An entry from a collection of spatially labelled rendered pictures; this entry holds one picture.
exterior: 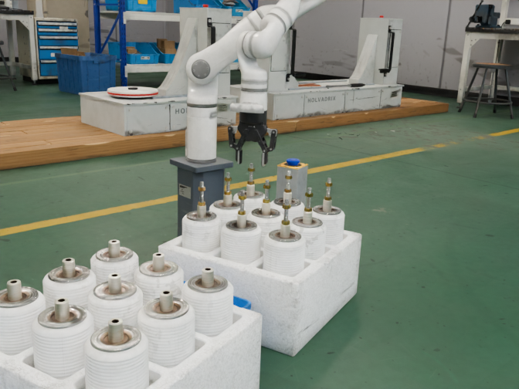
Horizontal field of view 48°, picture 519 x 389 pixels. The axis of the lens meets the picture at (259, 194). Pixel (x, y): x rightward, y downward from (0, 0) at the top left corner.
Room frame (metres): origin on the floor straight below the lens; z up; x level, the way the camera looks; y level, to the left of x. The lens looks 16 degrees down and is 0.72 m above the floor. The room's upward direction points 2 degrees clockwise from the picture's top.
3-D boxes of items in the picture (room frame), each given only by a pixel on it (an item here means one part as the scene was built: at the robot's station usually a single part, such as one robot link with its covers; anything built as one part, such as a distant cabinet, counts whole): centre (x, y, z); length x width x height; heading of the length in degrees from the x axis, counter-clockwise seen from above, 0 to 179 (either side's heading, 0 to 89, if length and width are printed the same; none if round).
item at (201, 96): (1.77, 0.19, 0.54); 0.09 x 0.09 x 0.17; 1
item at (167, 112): (3.68, 0.65, 0.45); 0.82 x 0.57 x 0.74; 132
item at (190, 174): (1.77, 0.19, 0.15); 0.15 x 0.15 x 0.30; 42
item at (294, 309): (1.41, -0.02, 0.09); 0.39 x 0.39 x 0.18; 60
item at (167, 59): (6.78, 1.12, 0.36); 0.50 x 0.38 x 0.21; 43
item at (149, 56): (6.48, 1.44, 0.36); 0.50 x 0.38 x 0.21; 44
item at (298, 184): (1.70, -0.10, 0.16); 0.07 x 0.07 x 0.31; 60
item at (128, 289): (0.94, 0.25, 0.25); 0.08 x 0.08 x 0.01
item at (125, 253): (1.10, 0.29, 0.25); 0.08 x 0.08 x 0.01
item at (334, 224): (1.46, -0.18, 0.16); 0.10 x 0.10 x 0.18
